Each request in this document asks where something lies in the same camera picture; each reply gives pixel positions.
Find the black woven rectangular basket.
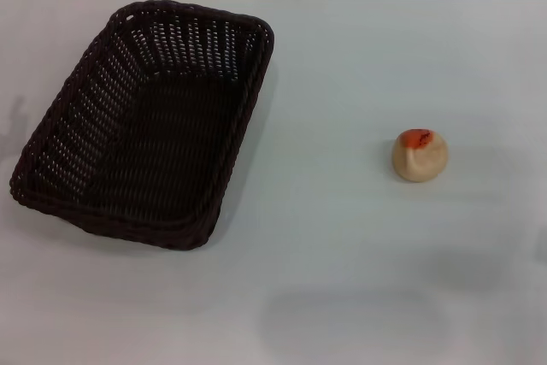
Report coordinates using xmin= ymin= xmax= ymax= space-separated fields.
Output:
xmin=7 ymin=0 xmax=276 ymax=252

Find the beige bun with orange top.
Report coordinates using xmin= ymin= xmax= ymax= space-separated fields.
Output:
xmin=391 ymin=127 xmax=450 ymax=183

